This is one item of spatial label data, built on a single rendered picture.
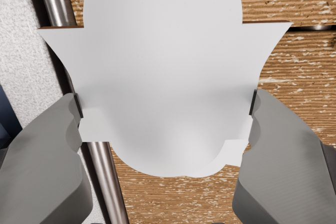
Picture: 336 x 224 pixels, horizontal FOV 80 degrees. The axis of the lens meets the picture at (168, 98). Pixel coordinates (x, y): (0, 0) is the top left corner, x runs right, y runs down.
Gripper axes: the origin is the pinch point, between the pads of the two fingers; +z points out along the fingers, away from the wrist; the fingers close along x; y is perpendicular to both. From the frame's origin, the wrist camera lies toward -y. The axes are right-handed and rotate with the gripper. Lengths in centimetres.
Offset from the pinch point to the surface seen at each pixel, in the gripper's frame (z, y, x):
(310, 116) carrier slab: 11.7, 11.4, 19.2
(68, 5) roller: 14.0, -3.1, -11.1
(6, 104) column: 31, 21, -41
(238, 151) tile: 8.3, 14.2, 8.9
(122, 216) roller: 13.3, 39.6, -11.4
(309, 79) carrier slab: 11.8, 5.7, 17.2
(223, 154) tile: 8.3, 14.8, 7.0
